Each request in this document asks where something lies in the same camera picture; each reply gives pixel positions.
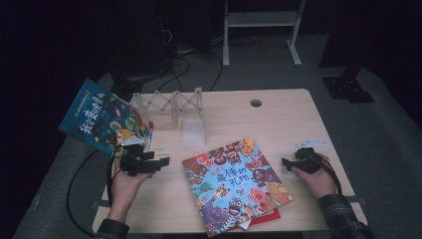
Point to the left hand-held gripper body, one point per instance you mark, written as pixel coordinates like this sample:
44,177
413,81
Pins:
136,164

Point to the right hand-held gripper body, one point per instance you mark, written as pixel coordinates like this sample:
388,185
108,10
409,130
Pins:
307,159

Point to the red picture book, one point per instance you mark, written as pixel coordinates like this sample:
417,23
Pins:
268,217

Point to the colourful animal picture book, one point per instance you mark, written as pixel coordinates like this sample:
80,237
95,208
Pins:
232,186

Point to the dark blue picture book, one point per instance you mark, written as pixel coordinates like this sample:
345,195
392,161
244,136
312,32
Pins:
96,113

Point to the person's left hand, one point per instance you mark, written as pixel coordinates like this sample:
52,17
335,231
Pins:
127,189

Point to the person's right hand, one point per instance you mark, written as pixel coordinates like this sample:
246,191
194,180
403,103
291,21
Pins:
316,184

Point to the grey tape strip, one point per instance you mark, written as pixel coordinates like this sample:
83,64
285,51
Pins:
355,200
103,203

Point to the small black stand base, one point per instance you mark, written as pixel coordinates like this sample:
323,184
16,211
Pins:
124,88

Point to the large black stand base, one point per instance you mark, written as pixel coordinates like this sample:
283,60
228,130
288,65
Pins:
346,88

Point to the white metal desk frame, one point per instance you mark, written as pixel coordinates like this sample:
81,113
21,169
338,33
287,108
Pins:
262,19

